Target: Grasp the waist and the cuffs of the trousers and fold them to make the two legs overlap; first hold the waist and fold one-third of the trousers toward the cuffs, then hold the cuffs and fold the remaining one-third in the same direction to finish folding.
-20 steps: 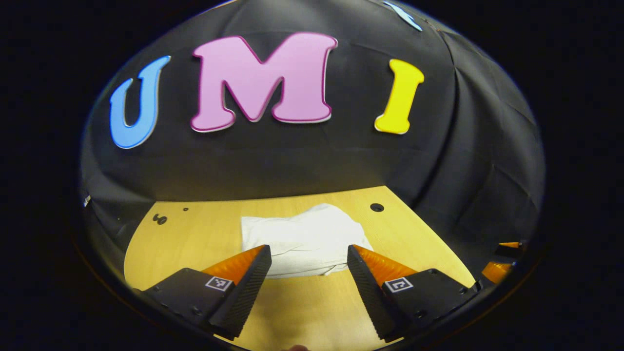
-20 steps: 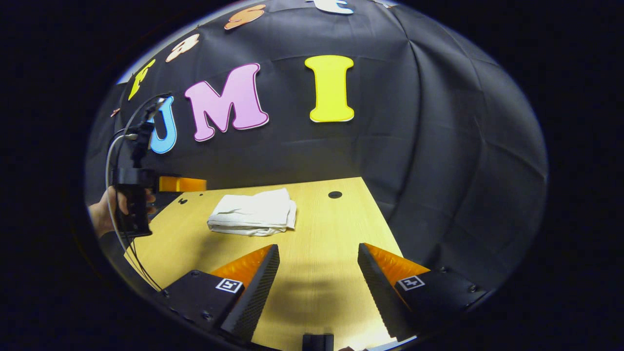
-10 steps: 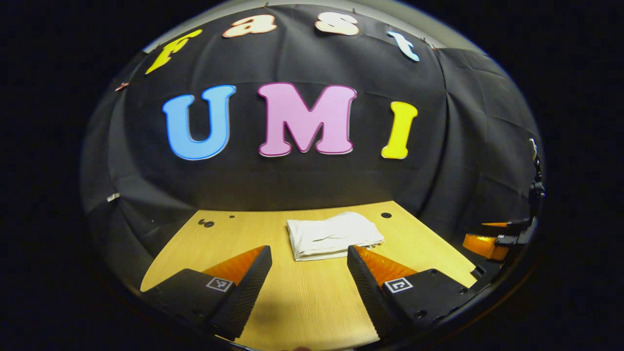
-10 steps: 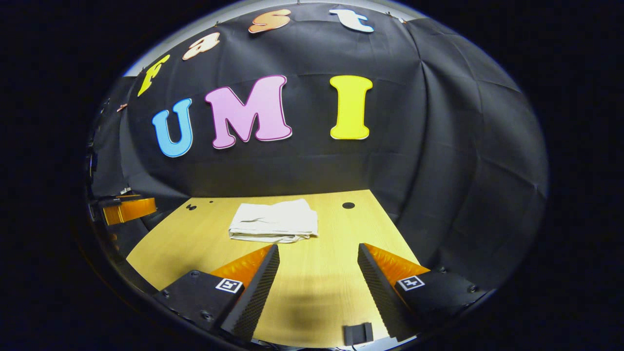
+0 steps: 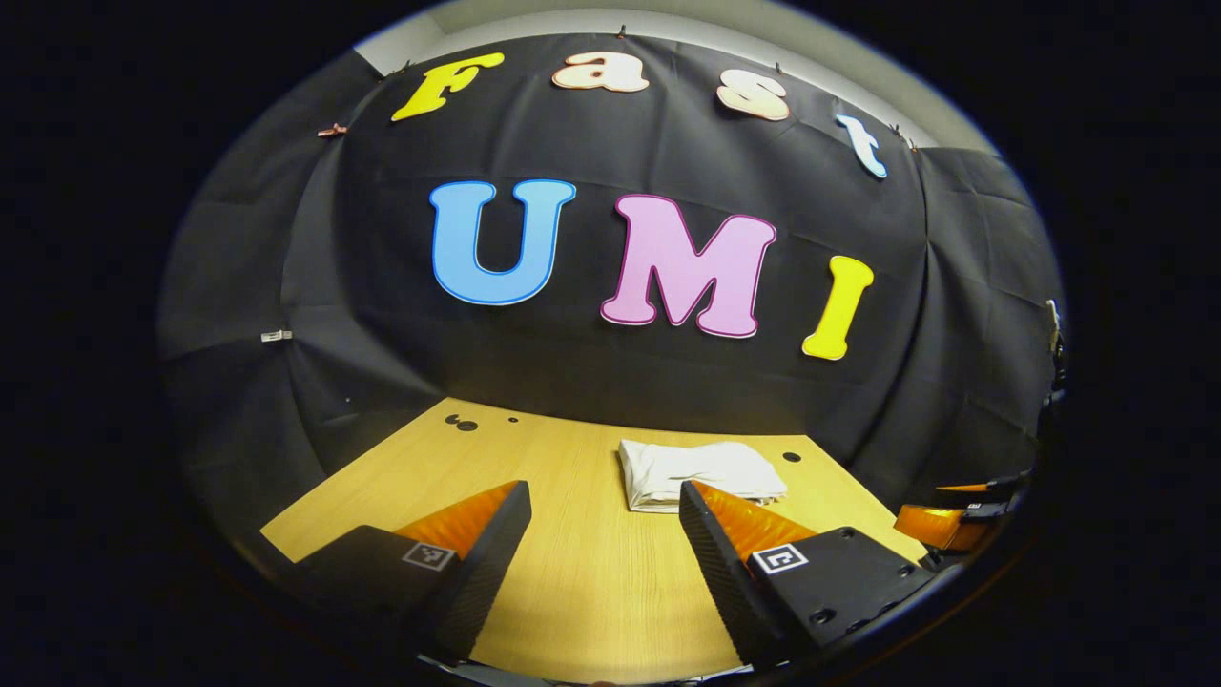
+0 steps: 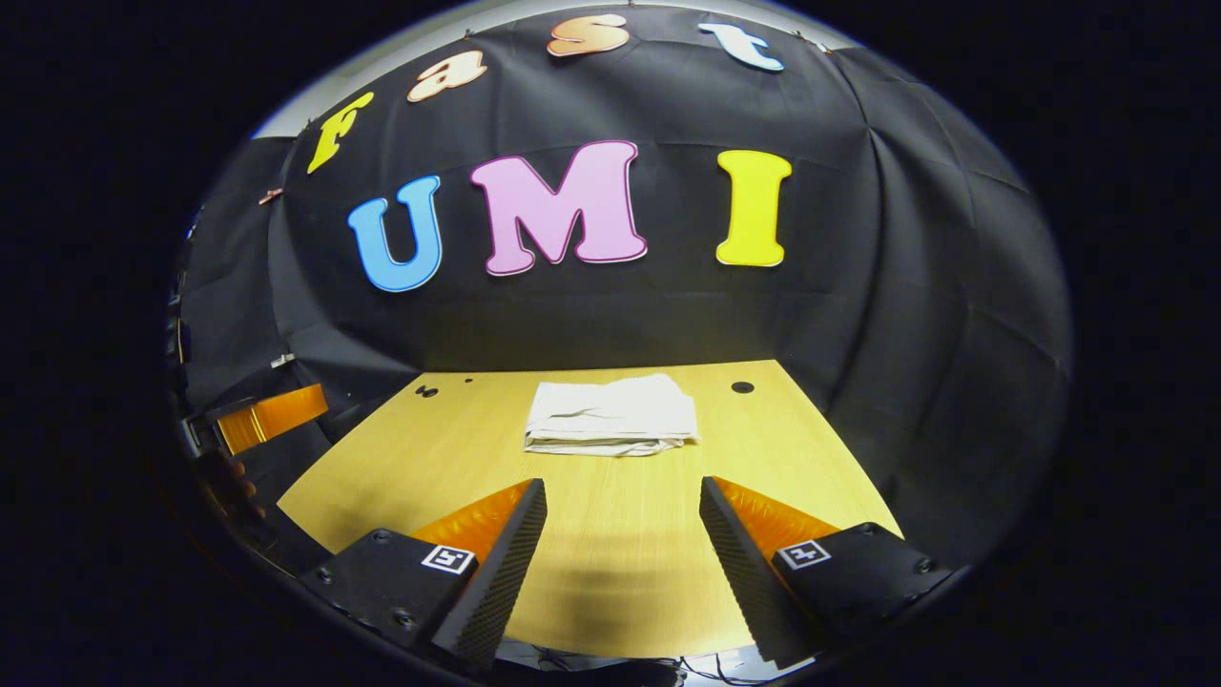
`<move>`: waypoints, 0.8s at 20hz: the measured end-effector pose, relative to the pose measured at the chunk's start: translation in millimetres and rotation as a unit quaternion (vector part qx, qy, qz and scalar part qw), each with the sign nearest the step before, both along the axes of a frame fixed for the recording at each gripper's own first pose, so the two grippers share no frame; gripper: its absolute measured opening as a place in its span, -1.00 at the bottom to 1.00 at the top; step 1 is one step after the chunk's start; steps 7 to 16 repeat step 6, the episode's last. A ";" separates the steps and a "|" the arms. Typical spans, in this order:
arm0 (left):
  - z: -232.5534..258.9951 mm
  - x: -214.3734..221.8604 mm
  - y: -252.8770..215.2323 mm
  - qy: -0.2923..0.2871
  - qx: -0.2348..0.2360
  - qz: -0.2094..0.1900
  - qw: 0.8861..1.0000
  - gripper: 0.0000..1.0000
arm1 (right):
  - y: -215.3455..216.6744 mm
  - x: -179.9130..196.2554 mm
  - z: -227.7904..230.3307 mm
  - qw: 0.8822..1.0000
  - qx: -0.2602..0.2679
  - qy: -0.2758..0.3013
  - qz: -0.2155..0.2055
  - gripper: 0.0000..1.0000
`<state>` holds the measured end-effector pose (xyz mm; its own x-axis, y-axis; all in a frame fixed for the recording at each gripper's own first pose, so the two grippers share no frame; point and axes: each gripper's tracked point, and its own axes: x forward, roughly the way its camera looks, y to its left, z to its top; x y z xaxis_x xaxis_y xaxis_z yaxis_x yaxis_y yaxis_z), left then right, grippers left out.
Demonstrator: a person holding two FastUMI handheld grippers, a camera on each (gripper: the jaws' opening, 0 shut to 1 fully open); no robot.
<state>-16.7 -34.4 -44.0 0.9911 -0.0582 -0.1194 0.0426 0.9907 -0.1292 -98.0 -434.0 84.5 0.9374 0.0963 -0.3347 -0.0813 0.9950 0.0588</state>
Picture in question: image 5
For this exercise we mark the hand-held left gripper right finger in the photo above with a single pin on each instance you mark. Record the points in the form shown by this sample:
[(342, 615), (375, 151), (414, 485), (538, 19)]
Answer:
[(725, 582)]

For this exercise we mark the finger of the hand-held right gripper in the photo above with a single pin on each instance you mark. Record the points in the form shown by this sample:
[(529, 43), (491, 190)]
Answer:
[(987, 485), (940, 527)]

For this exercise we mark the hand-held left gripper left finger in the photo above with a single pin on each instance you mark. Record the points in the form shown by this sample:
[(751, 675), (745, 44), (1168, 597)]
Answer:
[(482, 582)]

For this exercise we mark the white jeans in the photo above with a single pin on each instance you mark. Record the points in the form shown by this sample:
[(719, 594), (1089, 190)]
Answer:
[(696, 468)]

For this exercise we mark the silver clip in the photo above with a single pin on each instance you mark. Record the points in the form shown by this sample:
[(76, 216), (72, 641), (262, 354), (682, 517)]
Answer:
[(277, 336), (1053, 320)]

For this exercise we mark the black backdrop cloth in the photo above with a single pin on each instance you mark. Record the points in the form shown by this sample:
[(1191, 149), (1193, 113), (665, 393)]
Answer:
[(591, 382)]

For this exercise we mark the copper clip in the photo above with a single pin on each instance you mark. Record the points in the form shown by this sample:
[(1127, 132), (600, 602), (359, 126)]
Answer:
[(332, 130)]

